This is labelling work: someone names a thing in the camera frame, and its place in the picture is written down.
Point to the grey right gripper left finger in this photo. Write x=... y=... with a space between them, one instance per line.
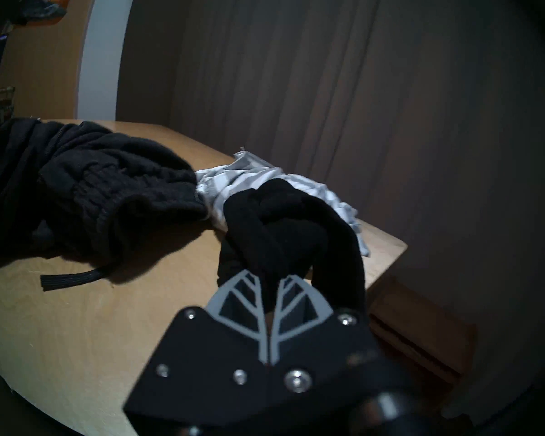
x=236 y=299

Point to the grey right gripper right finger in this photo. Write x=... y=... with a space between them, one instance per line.
x=306 y=303

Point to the small black sock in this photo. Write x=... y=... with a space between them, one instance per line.
x=281 y=230

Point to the grey white striped garment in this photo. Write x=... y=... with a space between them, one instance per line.
x=227 y=183

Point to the black knit sweater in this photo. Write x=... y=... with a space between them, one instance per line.
x=95 y=185

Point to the small wooden nightstand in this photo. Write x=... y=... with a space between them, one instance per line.
x=427 y=335

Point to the light wooden table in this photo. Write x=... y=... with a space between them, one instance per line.
x=95 y=330

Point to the long grey curtain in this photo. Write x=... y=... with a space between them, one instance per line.
x=345 y=99

